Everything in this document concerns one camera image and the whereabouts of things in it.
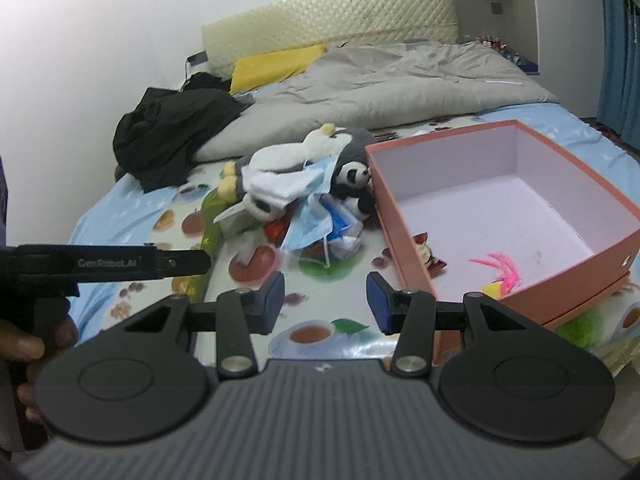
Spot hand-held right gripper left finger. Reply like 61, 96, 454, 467
124, 271, 286, 378

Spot blue printed bag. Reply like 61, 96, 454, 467
502, 46, 542, 77

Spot white fuzzy sock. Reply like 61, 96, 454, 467
231, 232, 273, 267

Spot black charger with cable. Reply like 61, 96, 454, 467
181, 51, 209, 92

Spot red snack wrapper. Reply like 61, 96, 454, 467
264, 219, 292, 247

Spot pink cardboard box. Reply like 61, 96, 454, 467
364, 119, 640, 367

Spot blue curtain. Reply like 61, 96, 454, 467
595, 0, 640, 157

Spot grey white penguin plush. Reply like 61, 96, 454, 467
218, 124, 378, 221

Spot cream quilted headboard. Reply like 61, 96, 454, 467
201, 0, 460, 78

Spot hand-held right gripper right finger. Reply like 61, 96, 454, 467
366, 271, 521, 377

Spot black clothes pile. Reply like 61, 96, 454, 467
112, 72, 257, 194

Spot printed blue bedsheet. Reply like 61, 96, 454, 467
65, 99, 640, 377

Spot white socks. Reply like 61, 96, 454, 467
243, 162, 302, 212

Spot pink feather toy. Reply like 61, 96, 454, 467
468, 252, 524, 302

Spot small panda plush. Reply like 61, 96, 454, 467
330, 160, 377, 222

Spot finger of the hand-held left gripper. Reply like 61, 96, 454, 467
14, 244, 212, 297

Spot blue white printed packet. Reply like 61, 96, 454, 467
320, 195, 367, 258

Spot person's left hand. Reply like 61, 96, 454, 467
0, 317, 81, 426

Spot row of small bottles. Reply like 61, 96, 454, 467
470, 34, 507, 52

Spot green plush toy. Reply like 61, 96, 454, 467
199, 187, 242, 263

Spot red brown snack packet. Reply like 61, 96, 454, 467
412, 232, 449, 279

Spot yellow pillow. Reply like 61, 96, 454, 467
230, 44, 327, 95

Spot grey duvet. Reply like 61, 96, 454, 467
192, 40, 561, 163

